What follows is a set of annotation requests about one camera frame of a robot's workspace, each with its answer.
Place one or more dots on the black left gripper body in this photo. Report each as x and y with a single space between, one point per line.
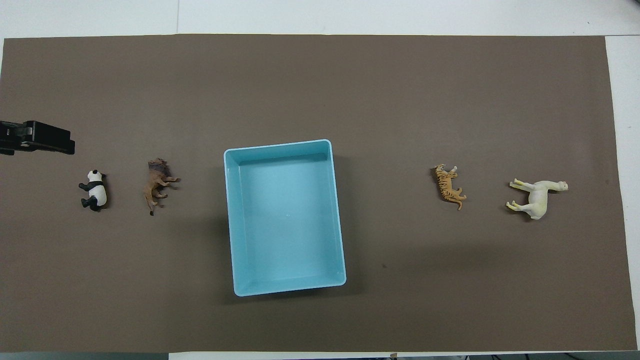
12 137

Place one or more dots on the black white panda toy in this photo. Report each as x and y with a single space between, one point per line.
98 195

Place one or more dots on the brown lion toy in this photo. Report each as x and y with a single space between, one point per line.
154 185

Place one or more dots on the orange striped tiger toy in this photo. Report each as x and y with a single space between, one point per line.
446 186

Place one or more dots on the cream white llama toy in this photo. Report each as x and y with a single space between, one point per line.
539 200

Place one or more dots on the light blue storage box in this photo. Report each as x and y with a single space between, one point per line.
285 225

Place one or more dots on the brown table mat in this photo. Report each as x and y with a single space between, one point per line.
350 90

